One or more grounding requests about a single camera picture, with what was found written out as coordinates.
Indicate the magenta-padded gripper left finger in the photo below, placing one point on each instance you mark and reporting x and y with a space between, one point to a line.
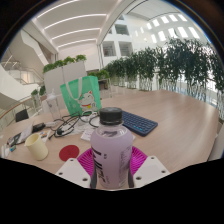
71 171

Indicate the row of tall green plants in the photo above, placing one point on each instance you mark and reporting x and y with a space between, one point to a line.
173 66

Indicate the flat round red coaster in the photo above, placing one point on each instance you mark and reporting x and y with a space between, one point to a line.
68 153

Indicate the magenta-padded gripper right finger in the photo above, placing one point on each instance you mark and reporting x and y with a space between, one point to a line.
151 170

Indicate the open paper booklet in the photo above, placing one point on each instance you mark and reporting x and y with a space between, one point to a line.
25 133

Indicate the white cabinet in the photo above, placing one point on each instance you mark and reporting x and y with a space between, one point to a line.
66 76

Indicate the lilac drink bottle black cap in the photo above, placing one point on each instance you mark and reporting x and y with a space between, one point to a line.
111 153

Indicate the black chair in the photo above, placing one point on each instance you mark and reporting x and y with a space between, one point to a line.
21 115

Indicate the green plants atop cabinet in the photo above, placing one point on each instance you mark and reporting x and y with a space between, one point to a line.
63 62

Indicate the clear shaker bottle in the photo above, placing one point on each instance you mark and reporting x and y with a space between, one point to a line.
53 106

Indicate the dark blue keyboard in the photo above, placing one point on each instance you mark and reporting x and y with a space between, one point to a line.
140 124

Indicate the white and maroon chair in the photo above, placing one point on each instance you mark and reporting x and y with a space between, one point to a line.
218 143

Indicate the green cat-print tote bag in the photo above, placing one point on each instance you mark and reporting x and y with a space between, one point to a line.
75 95

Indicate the ceiling light strips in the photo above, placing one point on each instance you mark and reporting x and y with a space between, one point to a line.
76 31

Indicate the pale yellow mug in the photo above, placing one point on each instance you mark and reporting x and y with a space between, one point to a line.
36 148

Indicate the black power brick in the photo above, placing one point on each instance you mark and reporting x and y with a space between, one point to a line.
39 127

